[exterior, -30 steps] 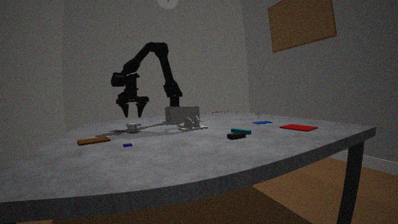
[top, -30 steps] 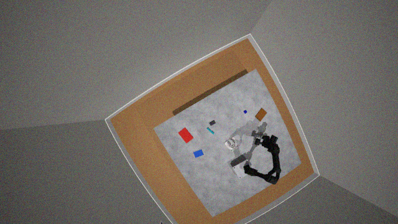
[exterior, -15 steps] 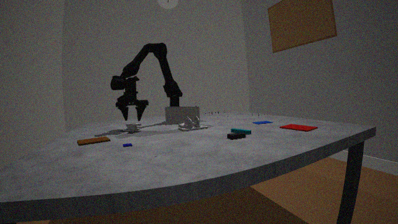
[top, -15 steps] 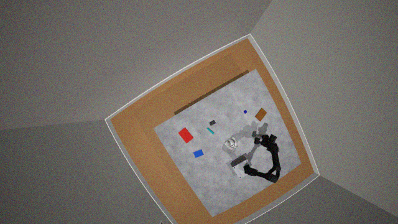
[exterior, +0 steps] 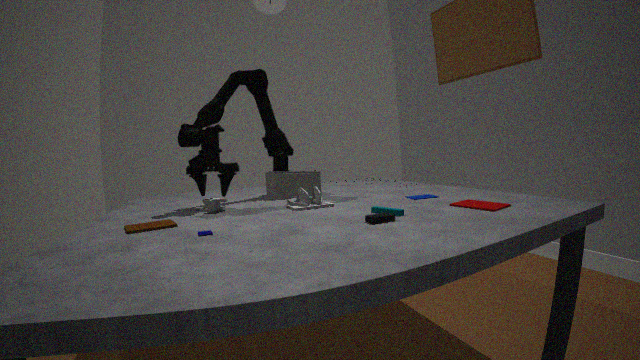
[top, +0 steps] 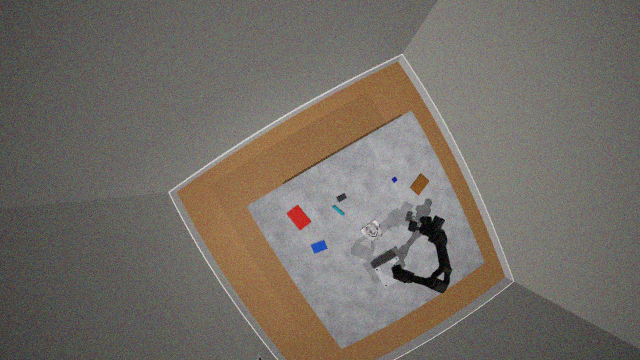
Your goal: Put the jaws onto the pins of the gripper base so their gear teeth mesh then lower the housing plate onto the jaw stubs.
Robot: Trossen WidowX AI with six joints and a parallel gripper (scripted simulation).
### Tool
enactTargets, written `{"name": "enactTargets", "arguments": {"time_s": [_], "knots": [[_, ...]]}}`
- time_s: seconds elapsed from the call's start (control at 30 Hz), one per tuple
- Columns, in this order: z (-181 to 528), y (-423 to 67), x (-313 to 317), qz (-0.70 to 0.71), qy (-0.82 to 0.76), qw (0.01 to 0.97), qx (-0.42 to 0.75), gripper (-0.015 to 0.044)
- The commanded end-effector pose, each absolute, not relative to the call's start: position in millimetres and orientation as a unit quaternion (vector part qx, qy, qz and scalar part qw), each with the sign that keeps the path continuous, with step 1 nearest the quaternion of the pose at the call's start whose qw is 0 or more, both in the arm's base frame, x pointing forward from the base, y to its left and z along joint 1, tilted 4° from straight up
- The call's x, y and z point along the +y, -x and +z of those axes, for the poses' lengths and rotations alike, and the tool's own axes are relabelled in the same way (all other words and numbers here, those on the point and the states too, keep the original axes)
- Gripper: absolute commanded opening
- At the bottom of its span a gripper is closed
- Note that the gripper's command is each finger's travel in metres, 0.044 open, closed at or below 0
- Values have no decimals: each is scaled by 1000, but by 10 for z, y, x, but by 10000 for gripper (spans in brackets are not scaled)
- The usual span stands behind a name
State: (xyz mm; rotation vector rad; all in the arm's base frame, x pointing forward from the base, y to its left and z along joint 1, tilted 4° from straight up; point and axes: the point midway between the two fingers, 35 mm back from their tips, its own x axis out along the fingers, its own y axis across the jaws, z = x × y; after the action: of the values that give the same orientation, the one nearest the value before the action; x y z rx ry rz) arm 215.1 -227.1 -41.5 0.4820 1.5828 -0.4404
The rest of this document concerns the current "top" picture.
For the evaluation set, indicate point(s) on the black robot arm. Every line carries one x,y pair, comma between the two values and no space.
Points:
438,237

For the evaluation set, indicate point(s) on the red flat plate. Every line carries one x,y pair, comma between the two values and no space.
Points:
298,217

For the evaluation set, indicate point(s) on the brown flat bar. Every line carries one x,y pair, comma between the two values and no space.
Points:
420,183

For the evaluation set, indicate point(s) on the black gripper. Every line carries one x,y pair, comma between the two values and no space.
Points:
413,227

